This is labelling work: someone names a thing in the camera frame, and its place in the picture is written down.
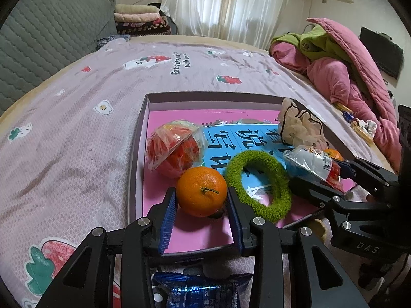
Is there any orange mandarin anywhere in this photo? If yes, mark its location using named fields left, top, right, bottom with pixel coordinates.
left=323, top=148, right=343, bottom=161
left=176, top=167, right=228, bottom=218

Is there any white egg-shaped toy packet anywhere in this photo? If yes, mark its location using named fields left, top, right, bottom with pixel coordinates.
left=284, top=145, right=345, bottom=190

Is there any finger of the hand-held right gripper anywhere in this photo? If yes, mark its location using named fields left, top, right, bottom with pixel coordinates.
left=337, top=157, right=400, bottom=196
left=289, top=175, right=354, bottom=212

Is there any black flat television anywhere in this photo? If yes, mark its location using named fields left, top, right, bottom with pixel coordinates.
left=359, top=26, right=404, bottom=79

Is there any white sheer curtain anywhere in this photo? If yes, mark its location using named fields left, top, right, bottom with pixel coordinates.
left=161, top=0, right=294, bottom=49

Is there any pink folded blanket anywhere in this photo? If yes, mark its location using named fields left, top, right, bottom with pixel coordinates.
left=114, top=13, right=163, bottom=24

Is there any dark shallow cardboard box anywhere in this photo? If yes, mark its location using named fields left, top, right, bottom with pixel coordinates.
left=127, top=92, right=358, bottom=260

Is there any green knitted ring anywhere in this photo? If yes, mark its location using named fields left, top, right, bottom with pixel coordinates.
left=225, top=150, right=293, bottom=223

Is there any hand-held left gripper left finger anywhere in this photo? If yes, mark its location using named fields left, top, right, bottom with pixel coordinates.
left=35, top=186, right=177, bottom=308

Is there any pink quilt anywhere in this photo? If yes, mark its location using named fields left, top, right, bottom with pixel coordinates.
left=270, top=17, right=402, bottom=167

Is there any beige round potato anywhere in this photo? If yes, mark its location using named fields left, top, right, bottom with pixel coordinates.
left=310, top=219, right=327, bottom=241

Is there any blue snack packet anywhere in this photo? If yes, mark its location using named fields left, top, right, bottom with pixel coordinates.
left=151, top=271, right=253, bottom=308

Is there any dark blue patterned cloth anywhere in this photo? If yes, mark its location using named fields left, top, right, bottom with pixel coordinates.
left=96, top=35, right=130, bottom=50

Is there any beige plush toy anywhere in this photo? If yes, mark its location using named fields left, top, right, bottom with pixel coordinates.
left=278, top=98, right=328, bottom=150

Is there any small wooden box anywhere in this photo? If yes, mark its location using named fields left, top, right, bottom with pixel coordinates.
left=351, top=119, right=376, bottom=143

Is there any green blanket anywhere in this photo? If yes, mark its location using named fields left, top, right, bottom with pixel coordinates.
left=270, top=25, right=363, bottom=81

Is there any dark patterned folded blanket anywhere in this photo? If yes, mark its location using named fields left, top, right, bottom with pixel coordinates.
left=116, top=19, right=172, bottom=36

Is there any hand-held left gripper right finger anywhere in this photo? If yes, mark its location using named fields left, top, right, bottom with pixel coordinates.
left=227, top=186, right=370, bottom=308

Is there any beige folded blanket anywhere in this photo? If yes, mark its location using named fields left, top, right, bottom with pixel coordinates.
left=115, top=4, right=161, bottom=15

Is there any grey quilted cover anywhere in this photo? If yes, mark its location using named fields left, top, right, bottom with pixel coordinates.
left=0, top=0, right=118, bottom=116

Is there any red ball in plastic bag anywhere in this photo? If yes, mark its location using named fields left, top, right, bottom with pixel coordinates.
left=145, top=120, right=208, bottom=179

